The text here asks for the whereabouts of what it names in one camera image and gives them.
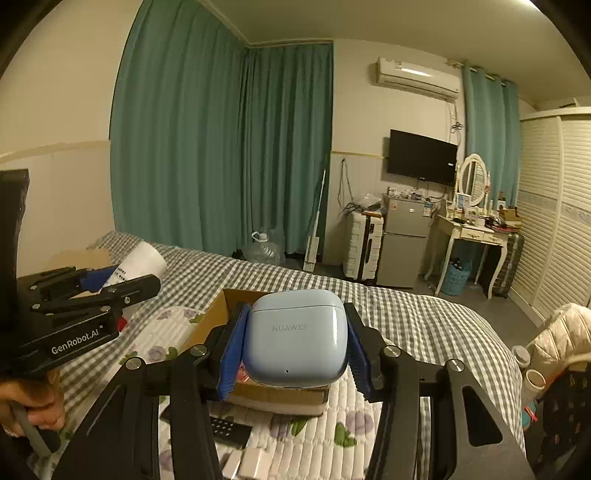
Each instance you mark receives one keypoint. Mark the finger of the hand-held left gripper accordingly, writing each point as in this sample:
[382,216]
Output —
[136,285]
[96,277]

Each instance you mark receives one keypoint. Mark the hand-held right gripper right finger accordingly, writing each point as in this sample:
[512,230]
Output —
[359,364]

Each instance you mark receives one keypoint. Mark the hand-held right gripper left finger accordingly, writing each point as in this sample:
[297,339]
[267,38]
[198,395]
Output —
[232,357]

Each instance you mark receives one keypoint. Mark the white cylindrical tube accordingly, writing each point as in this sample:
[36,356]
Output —
[143,263]

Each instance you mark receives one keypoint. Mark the brown cardboard box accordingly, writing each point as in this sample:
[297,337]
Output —
[277,397]

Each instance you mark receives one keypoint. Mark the light blue earbuds case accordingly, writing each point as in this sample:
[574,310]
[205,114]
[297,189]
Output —
[295,337]

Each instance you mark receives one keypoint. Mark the person's left hand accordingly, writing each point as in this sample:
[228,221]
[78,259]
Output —
[32,406]

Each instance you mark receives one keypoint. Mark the open cardboard box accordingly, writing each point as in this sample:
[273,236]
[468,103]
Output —
[69,259]

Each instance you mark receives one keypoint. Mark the bed with checkered sheet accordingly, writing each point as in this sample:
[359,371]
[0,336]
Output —
[415,318]

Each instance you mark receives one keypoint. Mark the black remote control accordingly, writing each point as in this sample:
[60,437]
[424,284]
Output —
[228,431]

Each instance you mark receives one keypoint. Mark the white floral quilted mat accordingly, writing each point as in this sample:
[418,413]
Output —
[304,443]

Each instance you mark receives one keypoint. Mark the white small boxes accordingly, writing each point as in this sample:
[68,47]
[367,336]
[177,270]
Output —
[249,464]

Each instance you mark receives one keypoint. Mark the clear water jug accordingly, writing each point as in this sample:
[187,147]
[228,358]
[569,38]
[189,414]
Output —
[265,249]

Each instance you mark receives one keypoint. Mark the white ribbed suitcase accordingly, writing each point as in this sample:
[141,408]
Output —
[362,249]

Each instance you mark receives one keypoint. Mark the blue laundry basket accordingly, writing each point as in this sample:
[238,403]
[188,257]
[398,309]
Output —
[455,279]

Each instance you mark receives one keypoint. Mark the grey small fridge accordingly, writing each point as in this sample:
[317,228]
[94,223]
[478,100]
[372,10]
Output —
[404,240]

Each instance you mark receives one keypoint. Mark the white flat mop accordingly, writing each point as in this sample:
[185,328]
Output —
[314,240]

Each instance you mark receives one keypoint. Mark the white cup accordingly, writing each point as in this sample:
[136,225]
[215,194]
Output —
[535,384]
[521,356]

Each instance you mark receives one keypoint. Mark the wide green curtain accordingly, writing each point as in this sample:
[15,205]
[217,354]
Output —
[207,138]

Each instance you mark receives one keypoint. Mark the white dressing table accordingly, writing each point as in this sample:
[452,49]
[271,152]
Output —
[466,233]

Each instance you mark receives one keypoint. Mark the dark suitcase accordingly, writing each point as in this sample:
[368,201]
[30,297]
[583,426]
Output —
[510,265]

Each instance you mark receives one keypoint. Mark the cream puffer jacket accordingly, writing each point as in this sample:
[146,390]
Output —
[565,334]

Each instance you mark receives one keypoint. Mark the dark patterned clothing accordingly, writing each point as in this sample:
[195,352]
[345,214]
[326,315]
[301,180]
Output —
[570,415]

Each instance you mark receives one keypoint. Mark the oval vanity mirror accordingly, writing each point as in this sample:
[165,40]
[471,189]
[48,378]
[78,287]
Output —
[474,180]

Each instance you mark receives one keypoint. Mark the white louvred wardrobe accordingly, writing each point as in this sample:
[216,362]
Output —
[554,207]

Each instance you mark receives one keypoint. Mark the narrow green curtain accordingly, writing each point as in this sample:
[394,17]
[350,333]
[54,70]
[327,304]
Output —
[489,138]

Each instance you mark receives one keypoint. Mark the white air conditioner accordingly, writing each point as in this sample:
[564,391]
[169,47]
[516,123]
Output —
[415,78]

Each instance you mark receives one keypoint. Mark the black wall television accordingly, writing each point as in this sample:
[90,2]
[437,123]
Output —
[421,158]

